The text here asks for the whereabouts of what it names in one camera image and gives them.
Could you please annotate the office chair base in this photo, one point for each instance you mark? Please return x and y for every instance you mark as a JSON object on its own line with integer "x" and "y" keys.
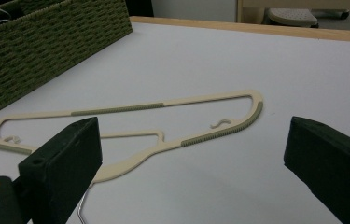
{"x": 291, "y": 17}

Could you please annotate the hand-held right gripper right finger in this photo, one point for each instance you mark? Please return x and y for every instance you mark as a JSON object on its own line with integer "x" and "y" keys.
{"x": 334, "y": 165}

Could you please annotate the beige plastic clothes hanger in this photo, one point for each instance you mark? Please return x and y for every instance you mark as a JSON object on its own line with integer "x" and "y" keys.
{"x": 116, "y": 109}

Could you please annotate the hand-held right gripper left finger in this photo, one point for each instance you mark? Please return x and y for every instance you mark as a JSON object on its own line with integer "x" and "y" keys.
{"x": 63, "y": 165}

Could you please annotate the green woven basket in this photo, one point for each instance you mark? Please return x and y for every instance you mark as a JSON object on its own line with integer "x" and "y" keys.
{"x": 45, "y": 53}

